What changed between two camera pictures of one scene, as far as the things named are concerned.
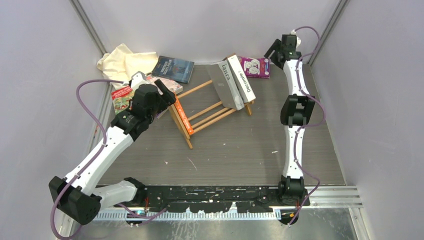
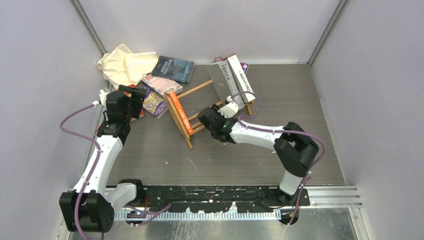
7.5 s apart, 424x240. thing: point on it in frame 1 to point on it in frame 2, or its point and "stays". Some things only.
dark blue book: x=176 y=70 stays
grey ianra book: x=225 y=83 stays
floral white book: x=171 y=84 stays
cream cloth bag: x=119 y=65 stays
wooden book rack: x=182 y=124 stays
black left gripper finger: x=169 y=96 to x=136 y=92
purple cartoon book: x=256 y=67 to x=244 y=65
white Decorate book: x=246 y=89 stays
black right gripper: x=275 y=47 to x=215 y=108
